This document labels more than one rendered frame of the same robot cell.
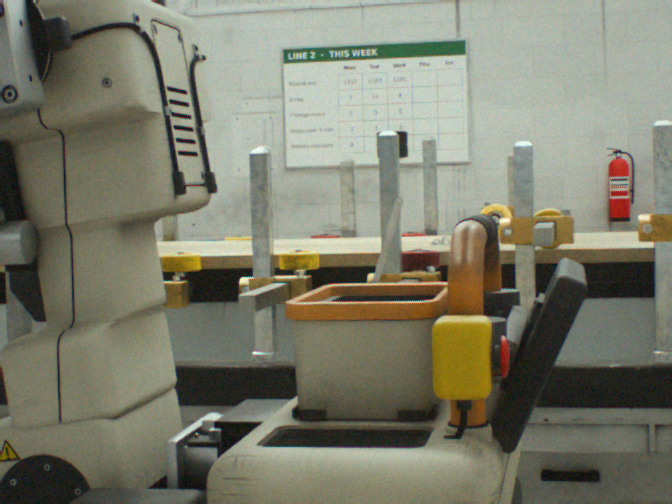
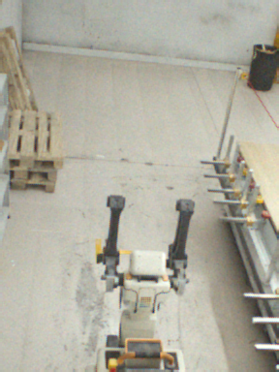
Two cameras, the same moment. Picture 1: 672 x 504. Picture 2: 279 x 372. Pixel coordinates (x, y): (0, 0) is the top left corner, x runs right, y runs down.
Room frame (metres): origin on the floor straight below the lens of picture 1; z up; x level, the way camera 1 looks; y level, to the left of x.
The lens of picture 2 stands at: (0.41, -2.07, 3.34)
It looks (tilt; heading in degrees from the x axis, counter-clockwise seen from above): 36 degrees down; 69
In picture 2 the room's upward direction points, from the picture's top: 9 degrees clockwise
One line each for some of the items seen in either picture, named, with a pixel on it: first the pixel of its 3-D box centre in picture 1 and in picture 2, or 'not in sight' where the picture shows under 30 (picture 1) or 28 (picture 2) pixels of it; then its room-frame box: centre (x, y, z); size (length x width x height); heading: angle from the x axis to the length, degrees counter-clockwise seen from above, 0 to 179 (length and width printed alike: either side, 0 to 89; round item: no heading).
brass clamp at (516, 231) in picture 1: (537, 230); not in sight; (2.32, -0.37, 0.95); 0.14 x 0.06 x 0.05; 79
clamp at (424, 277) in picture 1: (404, 285); not in sight; (2.37, -0.13, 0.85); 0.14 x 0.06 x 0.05; 79
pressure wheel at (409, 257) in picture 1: (419, 277); not in sight; (2.45, -0.16, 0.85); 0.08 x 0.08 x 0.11
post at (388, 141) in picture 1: (391, 258); not in sight; (2.37, -0.11, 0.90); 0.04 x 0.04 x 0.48; 79
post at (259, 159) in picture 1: (263, 273); not in sight; (2.42, 0.14, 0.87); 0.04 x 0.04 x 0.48; 79
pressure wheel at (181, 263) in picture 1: (181, 279); not in sight; (2.59, 0.32, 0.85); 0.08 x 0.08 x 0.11
